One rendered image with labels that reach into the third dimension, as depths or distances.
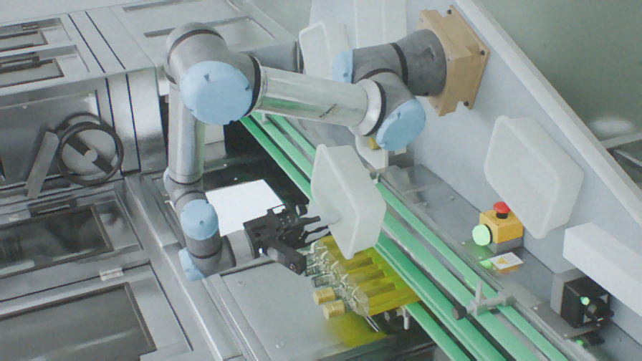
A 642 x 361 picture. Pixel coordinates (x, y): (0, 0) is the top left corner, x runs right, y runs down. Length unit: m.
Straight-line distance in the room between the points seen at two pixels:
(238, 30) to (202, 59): 1.59
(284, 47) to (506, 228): 1.31
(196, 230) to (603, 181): 0.81
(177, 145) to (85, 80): 1.05
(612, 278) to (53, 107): 1.83
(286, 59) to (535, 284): 1.44
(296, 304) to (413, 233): 0.40
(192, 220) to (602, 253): 0.80
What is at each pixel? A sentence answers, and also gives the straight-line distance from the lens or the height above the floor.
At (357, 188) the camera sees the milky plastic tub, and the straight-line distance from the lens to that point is 1.87.
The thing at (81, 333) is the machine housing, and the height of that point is 1.67.
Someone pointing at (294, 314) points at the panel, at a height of 1.17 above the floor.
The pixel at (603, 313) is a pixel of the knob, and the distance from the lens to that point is 1.77.
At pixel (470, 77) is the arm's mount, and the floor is 0.78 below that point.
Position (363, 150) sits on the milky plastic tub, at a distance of 2.47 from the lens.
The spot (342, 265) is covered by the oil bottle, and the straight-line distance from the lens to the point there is 2.15.
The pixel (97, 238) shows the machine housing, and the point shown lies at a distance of 2.75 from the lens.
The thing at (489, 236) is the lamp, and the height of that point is 0.83.
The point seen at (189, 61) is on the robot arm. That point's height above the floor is 1.43.
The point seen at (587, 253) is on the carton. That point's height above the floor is 0.81.
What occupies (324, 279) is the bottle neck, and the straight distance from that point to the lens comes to 2.14.
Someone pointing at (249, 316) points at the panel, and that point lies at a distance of 2.26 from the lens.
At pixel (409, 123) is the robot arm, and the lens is 1.80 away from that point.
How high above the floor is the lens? 1.80
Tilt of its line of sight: 20 degrees down
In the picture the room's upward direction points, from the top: 103 degrees counter-clockwise
